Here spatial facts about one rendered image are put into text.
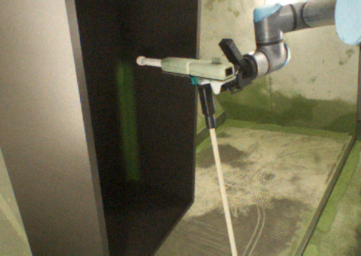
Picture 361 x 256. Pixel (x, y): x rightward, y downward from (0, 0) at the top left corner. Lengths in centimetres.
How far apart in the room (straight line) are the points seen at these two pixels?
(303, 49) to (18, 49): 227
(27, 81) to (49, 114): 9
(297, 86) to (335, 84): 28
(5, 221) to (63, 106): 131
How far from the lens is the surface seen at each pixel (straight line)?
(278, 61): 123
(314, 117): 300
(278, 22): 121
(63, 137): 90
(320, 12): 113
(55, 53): 80
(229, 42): 109
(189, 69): 105
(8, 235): 208
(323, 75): 286
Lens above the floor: 143
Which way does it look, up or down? 24 degrees down
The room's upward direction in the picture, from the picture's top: 11 degrees counter-clockwise
